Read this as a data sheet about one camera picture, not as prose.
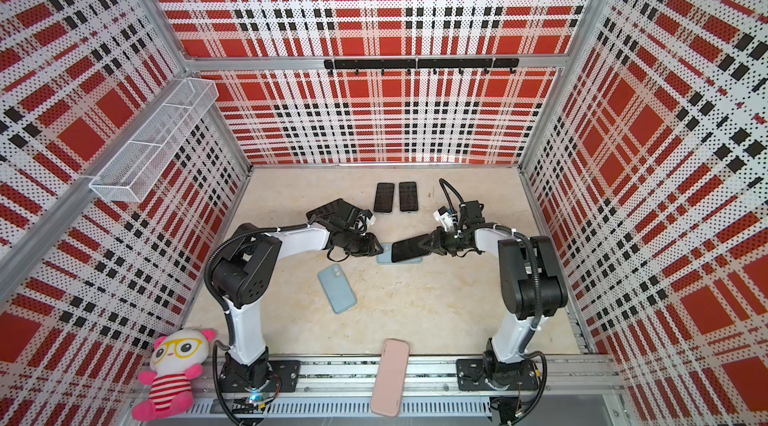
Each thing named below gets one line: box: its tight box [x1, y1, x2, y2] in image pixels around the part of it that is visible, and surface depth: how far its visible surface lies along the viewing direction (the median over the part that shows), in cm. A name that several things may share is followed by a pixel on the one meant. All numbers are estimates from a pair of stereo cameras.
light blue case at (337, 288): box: [317, 263, 358, 314], surface depth 92 cm
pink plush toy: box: [132, 329, 215, 420], surface depth 72 cm
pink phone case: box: [370, 338, 410, 418], surface depth 74 cm
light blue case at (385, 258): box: [377, 243, 423, 265], surface depth 97 cm
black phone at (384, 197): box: [373, 182, 395, 213], surface depth 113 cm
